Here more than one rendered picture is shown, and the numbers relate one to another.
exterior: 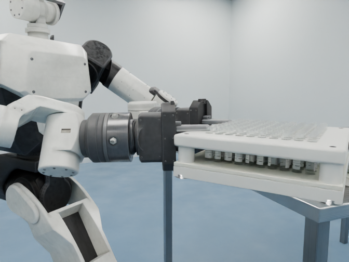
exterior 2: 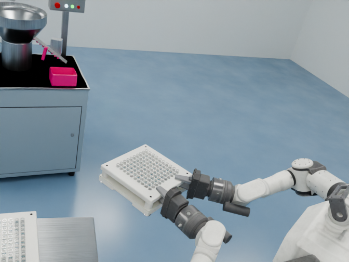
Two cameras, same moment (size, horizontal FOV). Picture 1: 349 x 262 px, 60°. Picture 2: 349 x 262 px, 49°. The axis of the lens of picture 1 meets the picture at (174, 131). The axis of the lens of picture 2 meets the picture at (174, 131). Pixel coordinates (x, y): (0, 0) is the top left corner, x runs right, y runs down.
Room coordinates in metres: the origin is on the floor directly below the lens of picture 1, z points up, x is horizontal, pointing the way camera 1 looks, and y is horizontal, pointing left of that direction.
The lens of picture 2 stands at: (1.67, -0.11, 1.91)
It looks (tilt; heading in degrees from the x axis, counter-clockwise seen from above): 30 degrees down; 180
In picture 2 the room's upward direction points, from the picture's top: 14 degrees clockwise
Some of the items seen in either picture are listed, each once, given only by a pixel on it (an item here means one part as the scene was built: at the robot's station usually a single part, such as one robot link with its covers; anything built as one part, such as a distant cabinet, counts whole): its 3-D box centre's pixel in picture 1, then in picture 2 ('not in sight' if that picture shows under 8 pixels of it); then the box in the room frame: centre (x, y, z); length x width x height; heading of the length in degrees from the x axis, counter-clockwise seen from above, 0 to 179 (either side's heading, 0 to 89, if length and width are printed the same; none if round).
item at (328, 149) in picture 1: (268, 136); (147, 171); (0.53, -0.17, 1.05); 0.25 x 0.24 x 0.02; 59
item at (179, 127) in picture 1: (192, 125); (183, 178); (0.53, -0.03, 1.07); 0.06 x 0.03 x 0.02; 91
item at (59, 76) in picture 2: not in sight; (63, 76); (-0.58, -0.90, 0.80); 0.16 x 0.12 x 0.09; 120
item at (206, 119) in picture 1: (217, 119); (163, 191); (0.64, -0.09, 1.07); 0.06 x 0.03 x 0.02; 51
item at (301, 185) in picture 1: (267, 162); (145, 181); (0.53, -0.17, 1.01); 0.24 x 0.24 x 0.02; 59
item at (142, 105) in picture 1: (145, 117); (209, 244); (0.82, 0.08, 1.06); 0.13 x 0.07 x 0.09; 167
